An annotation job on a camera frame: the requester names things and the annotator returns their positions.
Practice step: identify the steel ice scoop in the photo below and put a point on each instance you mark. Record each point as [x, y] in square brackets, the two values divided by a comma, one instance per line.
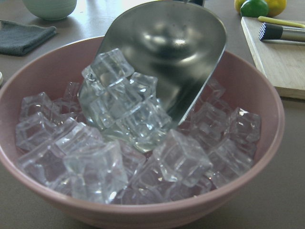
[150, 69]

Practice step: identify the pink bowl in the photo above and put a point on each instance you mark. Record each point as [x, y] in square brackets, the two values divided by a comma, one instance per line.
[245, 87]

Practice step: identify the clear ice cubes pile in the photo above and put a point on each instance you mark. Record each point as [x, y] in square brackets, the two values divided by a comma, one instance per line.
[108, 140]

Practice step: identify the yellow lemon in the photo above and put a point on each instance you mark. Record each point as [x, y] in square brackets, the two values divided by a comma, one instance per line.
[276, 7]
[238, 4]

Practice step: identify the bamboo cutting board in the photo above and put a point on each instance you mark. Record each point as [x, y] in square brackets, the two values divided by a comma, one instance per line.
[282, 62]

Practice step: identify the green lime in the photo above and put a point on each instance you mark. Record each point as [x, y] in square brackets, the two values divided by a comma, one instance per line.
[254, 8]

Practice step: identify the green bowl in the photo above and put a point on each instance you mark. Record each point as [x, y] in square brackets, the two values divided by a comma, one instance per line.
[50, 10]

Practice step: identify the yellow plastic knife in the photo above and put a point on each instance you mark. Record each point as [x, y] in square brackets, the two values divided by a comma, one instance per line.
[280, 22]

